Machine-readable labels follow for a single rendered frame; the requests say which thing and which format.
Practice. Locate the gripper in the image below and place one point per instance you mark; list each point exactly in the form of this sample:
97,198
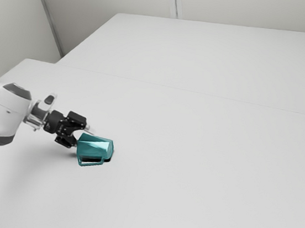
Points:
54,123

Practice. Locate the teal faceted mug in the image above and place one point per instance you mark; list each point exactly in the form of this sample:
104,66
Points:
94,146

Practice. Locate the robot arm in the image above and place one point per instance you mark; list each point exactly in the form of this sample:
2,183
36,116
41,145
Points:
1,112

